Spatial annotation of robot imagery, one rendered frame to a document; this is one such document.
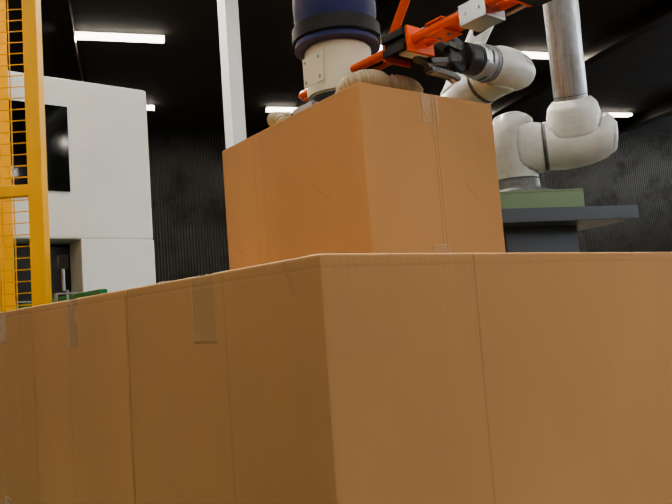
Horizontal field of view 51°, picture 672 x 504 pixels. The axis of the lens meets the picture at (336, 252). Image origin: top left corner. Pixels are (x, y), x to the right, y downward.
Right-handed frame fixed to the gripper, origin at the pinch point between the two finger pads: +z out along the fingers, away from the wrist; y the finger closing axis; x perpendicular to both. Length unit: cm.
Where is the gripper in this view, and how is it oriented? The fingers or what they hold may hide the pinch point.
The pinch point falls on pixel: (413, 45)
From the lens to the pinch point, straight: 166.7
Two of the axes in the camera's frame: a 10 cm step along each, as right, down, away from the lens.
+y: 0.7, 9.9, -0.9
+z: -7.8, 0.0, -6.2
